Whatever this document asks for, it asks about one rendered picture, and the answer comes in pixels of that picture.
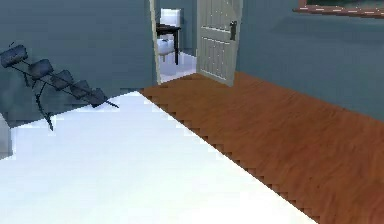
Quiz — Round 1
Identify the white panelled room door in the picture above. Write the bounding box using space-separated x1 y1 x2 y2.
195 0 244 88

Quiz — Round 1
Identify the black side table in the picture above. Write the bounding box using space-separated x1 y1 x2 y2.
155 23 183 66

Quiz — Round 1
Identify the black door handle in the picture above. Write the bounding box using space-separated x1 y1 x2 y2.
229 20 238 42

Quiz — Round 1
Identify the brown framed wall picture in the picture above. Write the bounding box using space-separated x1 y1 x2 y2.
292 0 384 19

